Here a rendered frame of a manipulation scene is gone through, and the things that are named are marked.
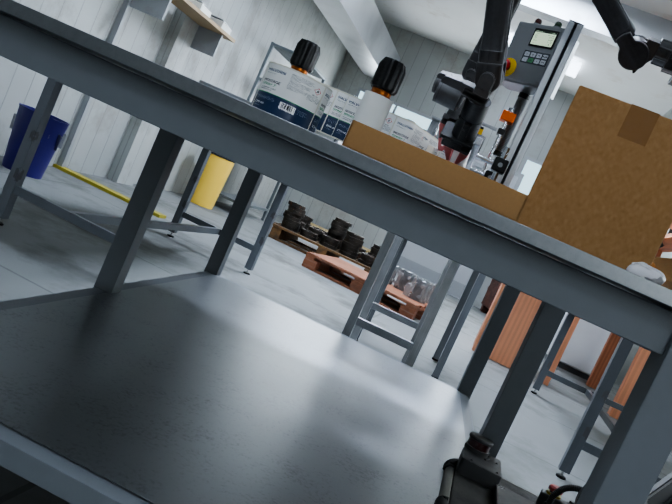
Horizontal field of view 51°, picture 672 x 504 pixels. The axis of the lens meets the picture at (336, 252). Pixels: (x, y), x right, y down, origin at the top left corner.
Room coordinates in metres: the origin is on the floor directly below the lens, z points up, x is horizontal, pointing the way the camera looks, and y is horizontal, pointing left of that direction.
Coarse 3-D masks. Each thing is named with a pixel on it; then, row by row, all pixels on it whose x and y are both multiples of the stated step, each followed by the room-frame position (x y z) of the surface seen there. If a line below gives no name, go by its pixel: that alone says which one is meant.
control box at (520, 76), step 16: (528, 32) 2.19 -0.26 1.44; (560, 32) 2.12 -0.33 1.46; (512, 48) 2.21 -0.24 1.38; (528, 48) 2.17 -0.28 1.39; (544, 48) 2.13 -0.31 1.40; (576, 48) 2.18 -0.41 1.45; (512, 64) 2.19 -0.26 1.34; (528, 64) 2.15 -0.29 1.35; (512, 80) 2.18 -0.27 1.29; (528, 80) 2.14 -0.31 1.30; (560, 80) 2.17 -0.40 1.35
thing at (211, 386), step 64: (64, 64) 1.05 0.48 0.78; (192, 128) 1.02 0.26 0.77; (256, 128) 1.01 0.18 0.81; (320, 192) 0.99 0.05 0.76; (384, 192) 0.98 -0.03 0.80; (128, 256) 2.05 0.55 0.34; (448, 256) 0.97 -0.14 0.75; (512, 256) 0.96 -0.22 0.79; (0, 320) 1.48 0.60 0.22; (64, 320) 1.65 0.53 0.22; (128, 320) 1.87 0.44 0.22; (192, 320) 2.15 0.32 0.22; (256, 320) 2.53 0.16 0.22; (640, 320) 0.94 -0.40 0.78; (0, 384) 1.19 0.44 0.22; (64, 384) 1.31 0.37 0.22; (128, 384) 1.44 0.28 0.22; (192, 384) 1.61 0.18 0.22; (256, 384) 1.81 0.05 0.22; (320, 384) 2.08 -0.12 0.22; (384, 384) 2.43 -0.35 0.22; (512, 384) 1.90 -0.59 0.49; (640, 384) 0.96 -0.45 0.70; (0, 448) 1.03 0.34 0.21; (64, 448) 1.08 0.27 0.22; (128, 448) 1.17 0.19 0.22; (192, 448) 1.28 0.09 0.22; (256, 448) 1.41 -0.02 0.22; (320, 448) 1.57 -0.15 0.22; (384, 448) 1.76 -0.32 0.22; (448, 448) 2.01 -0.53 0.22; (640, 448) 0.92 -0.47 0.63
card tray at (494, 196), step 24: (360, 144) 0.98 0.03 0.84; (384, 144) 0.98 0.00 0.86; (408, 144) 0.97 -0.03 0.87; (408, 168) 0.97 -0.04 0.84; (432, 168) 0.97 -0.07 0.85; (456, 168) 0.96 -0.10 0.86; (456, 192) 0.96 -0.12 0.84; (480, 192) 0.96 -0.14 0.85; (504, 192) 0.95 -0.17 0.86; (504, 216) 0.95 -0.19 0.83
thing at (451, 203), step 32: (0, 0) 1.02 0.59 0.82; (64, 32) 1.01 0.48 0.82; (128, 64) 0.99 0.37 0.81; (192, 96) 1.02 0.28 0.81; (224, 96) 0.97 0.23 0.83; (288, 128) 0.96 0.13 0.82; (352, 160) 0.95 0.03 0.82; (416, 192) 0.94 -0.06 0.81; (448, 192) 0.93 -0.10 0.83; (480, 224) 0.98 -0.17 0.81; (512, 224) 0.92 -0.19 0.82; (576, 256) 0.91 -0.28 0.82; (640, 288) 0.90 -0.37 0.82
